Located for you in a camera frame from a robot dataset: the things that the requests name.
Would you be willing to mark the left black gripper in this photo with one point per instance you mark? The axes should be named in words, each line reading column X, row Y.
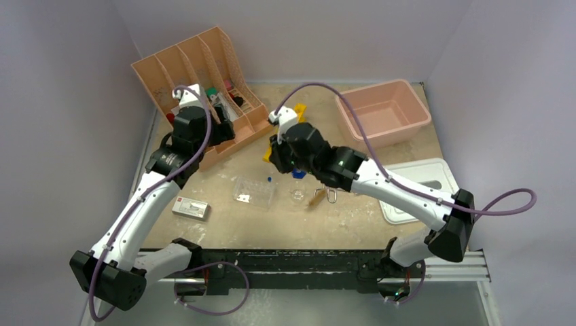
column 222, row 131

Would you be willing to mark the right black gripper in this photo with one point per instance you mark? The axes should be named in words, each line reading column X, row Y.
column 278, row 156

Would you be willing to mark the clear well plate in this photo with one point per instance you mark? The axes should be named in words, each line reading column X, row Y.
column 254, row 192

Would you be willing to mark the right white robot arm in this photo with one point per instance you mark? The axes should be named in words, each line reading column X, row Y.
column 448, row 224

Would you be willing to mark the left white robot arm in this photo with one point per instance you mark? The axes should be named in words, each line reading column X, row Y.
column 111, row 272

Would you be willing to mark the yellow test tube rack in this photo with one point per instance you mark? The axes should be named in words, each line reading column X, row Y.
column 300, row 109

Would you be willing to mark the green capped tube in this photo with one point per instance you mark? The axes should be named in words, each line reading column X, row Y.
column 211, row 93

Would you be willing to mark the metal crucible tongs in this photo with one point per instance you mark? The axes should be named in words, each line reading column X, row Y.
column 331, row 195

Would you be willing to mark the wooden bristle brush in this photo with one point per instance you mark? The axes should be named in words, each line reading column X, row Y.
column 318, row 196

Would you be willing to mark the peach plastic file organizer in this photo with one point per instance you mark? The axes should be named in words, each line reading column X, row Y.
column 208, row 59

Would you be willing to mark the white slide box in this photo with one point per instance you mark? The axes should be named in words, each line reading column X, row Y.
column 190, row 208

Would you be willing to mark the pink plastic bin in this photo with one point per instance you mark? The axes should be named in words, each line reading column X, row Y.
column 390, row 112

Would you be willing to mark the white plastic bin lid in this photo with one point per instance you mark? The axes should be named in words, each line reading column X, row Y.
column 433, row 172

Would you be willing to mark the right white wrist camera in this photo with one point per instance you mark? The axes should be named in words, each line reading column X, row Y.
column 283, row 119

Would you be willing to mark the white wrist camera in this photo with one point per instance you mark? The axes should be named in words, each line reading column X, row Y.
column 283, row 119
column 193, row 95

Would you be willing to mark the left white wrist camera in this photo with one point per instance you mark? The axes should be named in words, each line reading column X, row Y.
column 193, row 95

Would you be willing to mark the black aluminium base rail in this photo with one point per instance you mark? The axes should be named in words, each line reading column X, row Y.
column 364, row 271

